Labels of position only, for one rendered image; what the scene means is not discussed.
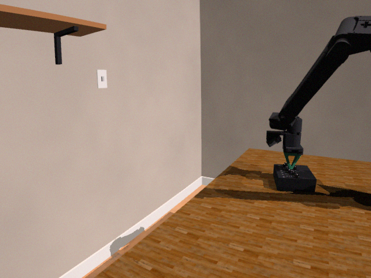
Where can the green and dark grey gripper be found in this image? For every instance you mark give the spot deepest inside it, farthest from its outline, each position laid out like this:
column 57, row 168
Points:
column 296, row 151

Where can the grey lighting desk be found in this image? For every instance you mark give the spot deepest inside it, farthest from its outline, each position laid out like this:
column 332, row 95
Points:
column 300, row 179

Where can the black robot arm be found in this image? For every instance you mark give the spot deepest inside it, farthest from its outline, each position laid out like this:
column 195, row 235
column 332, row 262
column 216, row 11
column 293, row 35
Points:
column 353, row 36

